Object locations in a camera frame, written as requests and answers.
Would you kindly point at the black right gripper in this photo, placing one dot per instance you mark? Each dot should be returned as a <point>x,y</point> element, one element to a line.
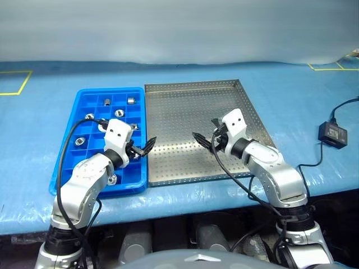
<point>222,138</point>

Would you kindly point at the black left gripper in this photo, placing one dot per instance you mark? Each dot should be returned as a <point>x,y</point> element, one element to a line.
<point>130,152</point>

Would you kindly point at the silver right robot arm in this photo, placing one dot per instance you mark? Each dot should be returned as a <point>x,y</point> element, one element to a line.
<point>277,173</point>

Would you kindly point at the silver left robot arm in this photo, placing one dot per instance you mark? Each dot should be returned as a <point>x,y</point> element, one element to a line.
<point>84,179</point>

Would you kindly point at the perforated steel tray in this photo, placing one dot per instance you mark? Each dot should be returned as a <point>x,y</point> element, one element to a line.
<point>182,112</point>

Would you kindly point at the blue plastic compartment tray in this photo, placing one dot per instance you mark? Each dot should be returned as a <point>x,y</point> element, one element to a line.
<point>84,157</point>

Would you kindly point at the large flanged metal roller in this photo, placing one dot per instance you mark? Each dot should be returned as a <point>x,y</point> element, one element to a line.
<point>101,129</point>
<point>79,141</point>

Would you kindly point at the dark grey rounded shape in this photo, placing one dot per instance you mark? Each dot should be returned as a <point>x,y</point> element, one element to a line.
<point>211,236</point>
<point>137,243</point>

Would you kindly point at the black power adapter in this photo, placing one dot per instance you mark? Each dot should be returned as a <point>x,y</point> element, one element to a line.
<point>333,134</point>

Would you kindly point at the grey robot torso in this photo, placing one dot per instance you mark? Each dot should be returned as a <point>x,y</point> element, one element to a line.
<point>196,260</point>

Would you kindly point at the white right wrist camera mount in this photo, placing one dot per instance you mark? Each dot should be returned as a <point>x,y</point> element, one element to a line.
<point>234,126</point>

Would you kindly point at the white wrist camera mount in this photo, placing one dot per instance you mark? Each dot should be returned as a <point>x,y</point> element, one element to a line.
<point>116,137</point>
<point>234,126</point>

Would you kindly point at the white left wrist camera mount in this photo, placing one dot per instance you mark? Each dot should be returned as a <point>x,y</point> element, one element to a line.
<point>116,137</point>

